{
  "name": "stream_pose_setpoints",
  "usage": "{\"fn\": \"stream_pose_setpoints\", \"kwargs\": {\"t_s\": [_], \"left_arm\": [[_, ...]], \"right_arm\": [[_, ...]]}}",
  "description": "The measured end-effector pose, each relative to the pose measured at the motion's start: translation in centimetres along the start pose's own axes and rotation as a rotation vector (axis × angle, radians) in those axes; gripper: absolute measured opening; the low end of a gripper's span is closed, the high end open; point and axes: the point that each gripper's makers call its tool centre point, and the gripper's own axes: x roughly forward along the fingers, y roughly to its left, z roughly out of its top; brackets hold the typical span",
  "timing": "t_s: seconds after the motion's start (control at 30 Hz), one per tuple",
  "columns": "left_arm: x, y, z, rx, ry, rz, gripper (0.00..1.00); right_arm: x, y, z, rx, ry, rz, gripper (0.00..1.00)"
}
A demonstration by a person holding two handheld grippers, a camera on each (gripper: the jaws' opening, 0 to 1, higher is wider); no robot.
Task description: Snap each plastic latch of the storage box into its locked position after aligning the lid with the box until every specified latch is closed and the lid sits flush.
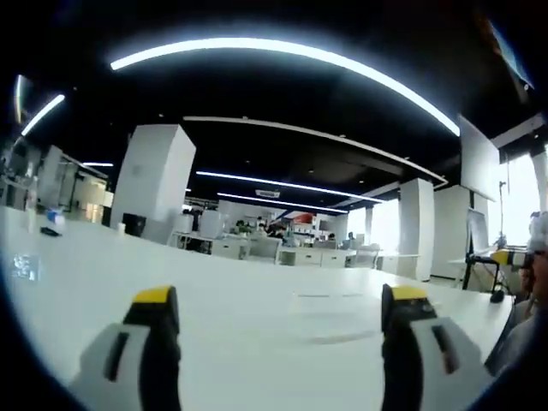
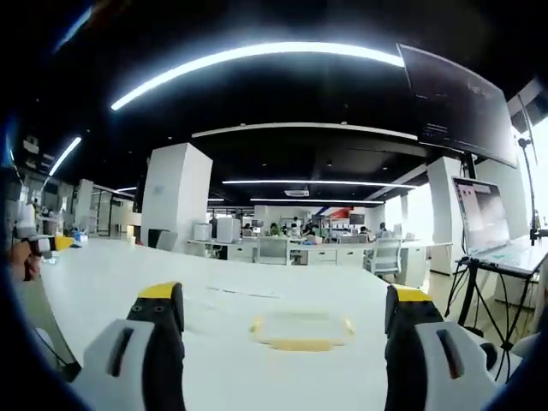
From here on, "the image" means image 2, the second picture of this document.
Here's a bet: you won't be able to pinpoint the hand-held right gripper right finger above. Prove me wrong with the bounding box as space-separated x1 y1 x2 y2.
384 283 502 411

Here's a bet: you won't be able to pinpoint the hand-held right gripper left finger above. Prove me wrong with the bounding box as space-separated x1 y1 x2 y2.
83 281 187 411

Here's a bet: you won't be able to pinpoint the clear storage box yellow latches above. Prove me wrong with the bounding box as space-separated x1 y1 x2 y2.
248 312 357 353

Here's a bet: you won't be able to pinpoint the white cabinet box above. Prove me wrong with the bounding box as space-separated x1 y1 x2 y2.
216 217 241 244

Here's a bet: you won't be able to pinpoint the person's left hand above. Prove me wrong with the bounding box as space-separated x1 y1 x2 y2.
9 241 44 283

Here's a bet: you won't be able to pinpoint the black laptop stand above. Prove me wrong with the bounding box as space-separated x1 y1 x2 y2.
444 255 539 353

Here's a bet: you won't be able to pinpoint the short ceiling strip light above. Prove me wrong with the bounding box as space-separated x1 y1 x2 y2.
47 136 83 177

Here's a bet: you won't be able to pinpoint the white mesh office chair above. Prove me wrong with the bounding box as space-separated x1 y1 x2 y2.
363 237 403 276

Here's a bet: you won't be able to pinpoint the white flat strip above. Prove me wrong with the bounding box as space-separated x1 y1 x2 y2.
204 283 282 300

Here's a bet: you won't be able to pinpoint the row of white desks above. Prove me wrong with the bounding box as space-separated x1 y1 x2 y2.
185 237 429 269

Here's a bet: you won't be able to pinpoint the grey office chair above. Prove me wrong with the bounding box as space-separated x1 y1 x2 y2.
255 236 293 266

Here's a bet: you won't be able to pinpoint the open silver laptop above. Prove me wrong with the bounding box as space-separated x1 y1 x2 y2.
450 175 548 276

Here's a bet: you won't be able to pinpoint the thin ceiling strip light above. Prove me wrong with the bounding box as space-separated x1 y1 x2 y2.
221 179 419 190

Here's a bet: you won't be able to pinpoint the black tripod pole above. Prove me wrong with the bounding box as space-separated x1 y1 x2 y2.
516 92 548 248

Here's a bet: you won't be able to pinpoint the large black monitor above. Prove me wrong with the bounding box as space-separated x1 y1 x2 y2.
396 41 520 169

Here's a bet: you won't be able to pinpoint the long ceiling strip light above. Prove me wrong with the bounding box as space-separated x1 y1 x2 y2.
110 40 406 112

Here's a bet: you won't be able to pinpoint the black cable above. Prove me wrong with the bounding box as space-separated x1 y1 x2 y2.
33 328 83 383

